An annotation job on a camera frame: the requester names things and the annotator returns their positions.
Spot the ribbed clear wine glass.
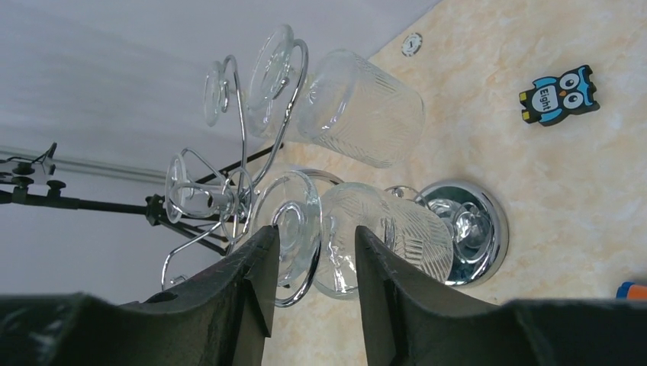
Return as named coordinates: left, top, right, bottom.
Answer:
left=250, top=170, right=454, bottom=300

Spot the black music stand tripod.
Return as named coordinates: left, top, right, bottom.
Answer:
left=0, top=142, right=285, bottom=256

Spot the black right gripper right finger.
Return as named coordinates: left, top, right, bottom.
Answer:
left=355, top=226, right=646, bottom=365

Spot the blue orange toy truck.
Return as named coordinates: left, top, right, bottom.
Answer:
left=616, top=281, right=647, bottom=300

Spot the chrome wine glass rack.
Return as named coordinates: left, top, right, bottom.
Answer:
left=165, top=27, right=507, bottom=307

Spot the blue owl eraser toy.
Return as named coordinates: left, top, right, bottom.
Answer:
left=519, top=64, right=600, bottom=127

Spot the round white table sticker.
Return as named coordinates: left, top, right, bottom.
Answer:
left=401, top=32, right=423, bottom=57

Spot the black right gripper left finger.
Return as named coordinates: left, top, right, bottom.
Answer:
left=1, top=226, right=279, bottom=365

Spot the left rear wine glass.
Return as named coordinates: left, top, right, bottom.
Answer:
left=164, top=148, right=239, bottom=223

